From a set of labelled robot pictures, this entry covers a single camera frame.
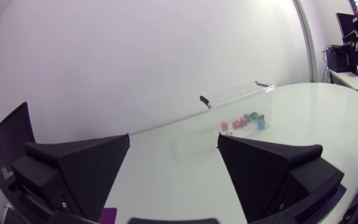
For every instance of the red toy brick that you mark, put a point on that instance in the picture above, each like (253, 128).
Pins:
(236, 124)
(243, 121)
(224, 125)

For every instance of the light green toy brick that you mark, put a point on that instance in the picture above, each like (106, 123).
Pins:
(229, 133)

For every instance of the dark mat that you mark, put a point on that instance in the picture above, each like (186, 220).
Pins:
(108, 215)

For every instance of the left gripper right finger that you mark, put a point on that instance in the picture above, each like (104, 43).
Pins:
(259, 174)

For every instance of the blue toy brick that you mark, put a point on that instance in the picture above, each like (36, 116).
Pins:
(261, 124)

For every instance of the dark screen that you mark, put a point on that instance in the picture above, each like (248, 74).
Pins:
(9, 140)

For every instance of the black computer monitor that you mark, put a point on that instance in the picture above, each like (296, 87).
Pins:
(353, 34)

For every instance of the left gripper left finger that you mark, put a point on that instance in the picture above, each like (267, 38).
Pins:
(82, 168)

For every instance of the clear plastic container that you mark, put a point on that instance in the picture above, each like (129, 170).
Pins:
(238, 102)

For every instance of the white desk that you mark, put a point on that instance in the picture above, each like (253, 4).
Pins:
(354, 81)

